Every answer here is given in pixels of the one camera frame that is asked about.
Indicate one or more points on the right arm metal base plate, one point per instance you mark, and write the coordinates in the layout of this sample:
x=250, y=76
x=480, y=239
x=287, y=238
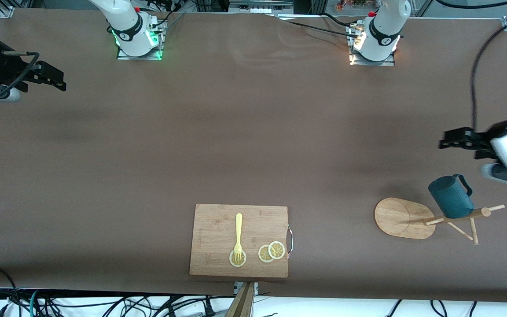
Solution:
x=141, y=57

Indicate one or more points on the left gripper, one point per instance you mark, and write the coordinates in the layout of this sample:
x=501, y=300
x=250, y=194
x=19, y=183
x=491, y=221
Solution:
x=482, y=140

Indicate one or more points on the bamboo cutting board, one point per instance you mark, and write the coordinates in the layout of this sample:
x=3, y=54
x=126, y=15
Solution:
x=214, y=229

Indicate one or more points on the wooden post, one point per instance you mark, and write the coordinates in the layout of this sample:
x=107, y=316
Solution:
x=242, y=304

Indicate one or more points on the orange printed box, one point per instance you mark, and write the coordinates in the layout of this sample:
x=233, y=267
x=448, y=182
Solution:
x=352, y=4

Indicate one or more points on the lemon slice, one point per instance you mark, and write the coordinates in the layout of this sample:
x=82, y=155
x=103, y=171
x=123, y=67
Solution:
x=263, y=255
x=277, y=250
x=243, y=259

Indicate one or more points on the wooden cup rack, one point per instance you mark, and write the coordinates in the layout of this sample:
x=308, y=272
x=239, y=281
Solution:
x=398, y=218

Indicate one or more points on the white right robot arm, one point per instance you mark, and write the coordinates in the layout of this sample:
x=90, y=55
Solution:
x=126, y=22

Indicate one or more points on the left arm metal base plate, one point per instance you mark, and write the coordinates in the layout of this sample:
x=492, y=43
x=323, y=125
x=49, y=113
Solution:
x=372, y=63

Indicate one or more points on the yellow plastic fork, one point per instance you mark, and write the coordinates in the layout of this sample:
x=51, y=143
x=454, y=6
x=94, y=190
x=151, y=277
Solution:
x=238, y=229

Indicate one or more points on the metal post bracket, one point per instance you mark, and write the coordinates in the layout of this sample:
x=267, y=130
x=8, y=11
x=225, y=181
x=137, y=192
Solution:
x=237, y=287

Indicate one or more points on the grey power strip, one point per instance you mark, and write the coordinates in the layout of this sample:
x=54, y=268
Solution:
x=260, y=6

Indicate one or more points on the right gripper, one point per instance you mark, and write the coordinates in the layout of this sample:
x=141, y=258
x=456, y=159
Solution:
x=7, y=70

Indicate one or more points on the teal cup with yellow inside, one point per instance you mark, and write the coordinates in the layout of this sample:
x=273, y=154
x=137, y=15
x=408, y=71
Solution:
x=451, y=198

